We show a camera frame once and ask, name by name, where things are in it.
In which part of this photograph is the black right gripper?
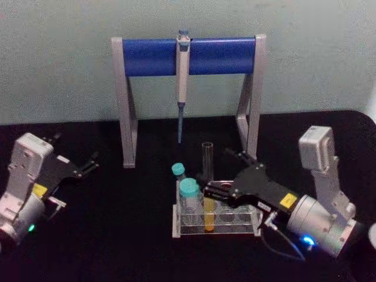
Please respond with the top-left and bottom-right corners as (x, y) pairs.
(195, 147), (299, 220)

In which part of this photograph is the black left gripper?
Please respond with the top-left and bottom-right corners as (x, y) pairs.
(31, 132), (100, 201)

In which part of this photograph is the clear glass tube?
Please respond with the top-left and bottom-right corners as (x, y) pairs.
(202, 142), (214, 183)

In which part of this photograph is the large teal capped tube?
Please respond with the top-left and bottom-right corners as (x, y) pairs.
(179, 177), (204, 224)

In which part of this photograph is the orange plastic tube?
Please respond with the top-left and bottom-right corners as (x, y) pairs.
(202, 197), (218, 233)

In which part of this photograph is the small teal capped tube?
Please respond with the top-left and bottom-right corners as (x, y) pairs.
(171, 163), (187, 183)

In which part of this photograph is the clear plastic tube rack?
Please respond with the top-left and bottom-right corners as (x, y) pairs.
(172, 179), (262, 239)

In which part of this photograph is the grey and blue pipette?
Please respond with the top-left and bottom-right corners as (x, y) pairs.
(175, 29), (192, 145)

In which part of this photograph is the black table cloth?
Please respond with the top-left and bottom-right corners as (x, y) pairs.
(0, 110), (376, 282)

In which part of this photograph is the grey stand with blue bar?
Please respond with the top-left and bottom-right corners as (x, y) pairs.
(111, 33), (267, 169)

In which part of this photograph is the left gripper dark cable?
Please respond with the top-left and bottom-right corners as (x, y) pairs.
(46, 196), (67, 220)

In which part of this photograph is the gripper dark cable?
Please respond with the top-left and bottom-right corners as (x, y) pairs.
(46, 196), (67, 220)
(260, 211), (307, 261)

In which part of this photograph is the right gripper dark cable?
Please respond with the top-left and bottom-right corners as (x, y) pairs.
(260, 211), (307, 261)

